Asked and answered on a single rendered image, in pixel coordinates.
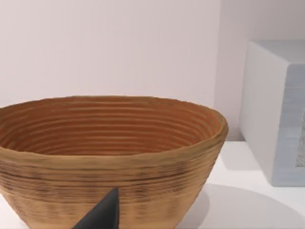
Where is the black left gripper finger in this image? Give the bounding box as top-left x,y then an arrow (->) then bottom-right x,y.
74,188 -> 120,229

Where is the brown woven basket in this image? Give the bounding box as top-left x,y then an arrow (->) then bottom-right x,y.
0,95 -> 229,229

